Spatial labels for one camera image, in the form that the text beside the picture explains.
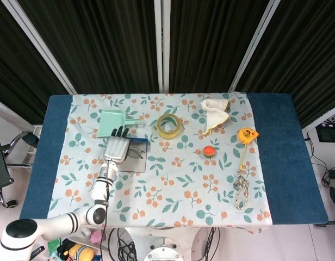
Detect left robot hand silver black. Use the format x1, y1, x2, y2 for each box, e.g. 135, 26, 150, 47
103, 125, 130, 164

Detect thin wire eyeglasses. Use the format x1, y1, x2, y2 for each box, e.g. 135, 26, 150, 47
126, 146, 145, 159

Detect grey metal tray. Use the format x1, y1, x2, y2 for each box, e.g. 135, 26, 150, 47
107, 137, 152, 172

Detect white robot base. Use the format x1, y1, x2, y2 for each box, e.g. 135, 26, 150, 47
123, 227, 220, 261

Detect mint green dustpan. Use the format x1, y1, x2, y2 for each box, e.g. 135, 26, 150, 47
96, 109, 143, 138

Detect clear yellowish tape roll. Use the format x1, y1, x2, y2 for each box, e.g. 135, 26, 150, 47
156, 113, 182, 139

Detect floral fruit print tablecloth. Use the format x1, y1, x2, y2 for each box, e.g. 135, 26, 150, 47
47, 92, 274, 234

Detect small watermelon slice toy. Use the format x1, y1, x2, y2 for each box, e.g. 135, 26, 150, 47
202, 145, 216, 158

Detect white cloth yellow edge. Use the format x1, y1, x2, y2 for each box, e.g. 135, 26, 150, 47
200, 98, 230, 136

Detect black pleated partition panel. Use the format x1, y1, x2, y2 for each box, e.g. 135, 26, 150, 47
0, 0, 71, 125
17, 0, 160, 95
169, 0, 271, 94
235, 0, 335, 128

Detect yellow minion plush toy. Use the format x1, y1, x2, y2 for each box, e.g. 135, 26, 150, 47
61, 239, 95, 261

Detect green snack packet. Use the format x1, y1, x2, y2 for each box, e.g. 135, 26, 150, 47
47, 238, 62, 257

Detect yellow tape measure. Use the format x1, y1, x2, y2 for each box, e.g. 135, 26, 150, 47
237, 128, 259, 145

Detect blue table cover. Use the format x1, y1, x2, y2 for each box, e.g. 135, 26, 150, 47
19, 92, 329, 226

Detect dark computer monitor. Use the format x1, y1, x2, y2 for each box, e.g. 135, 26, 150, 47
315, 122, 335, 142

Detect black chair base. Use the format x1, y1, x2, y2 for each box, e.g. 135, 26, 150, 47
324, 170, 335, 210

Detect black cable bundle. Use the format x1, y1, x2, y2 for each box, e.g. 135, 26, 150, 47
107, 227, 138, 261

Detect white partition post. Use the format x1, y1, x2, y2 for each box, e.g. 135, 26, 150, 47
153, 0, 171, 93
228, 0, 284, 92
1, 0, 77, 95

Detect yellow cord strap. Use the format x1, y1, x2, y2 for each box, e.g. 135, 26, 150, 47
239, 142, 249, 171

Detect black floor cables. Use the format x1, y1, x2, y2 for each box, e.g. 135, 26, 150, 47
305, 133, 335, 191

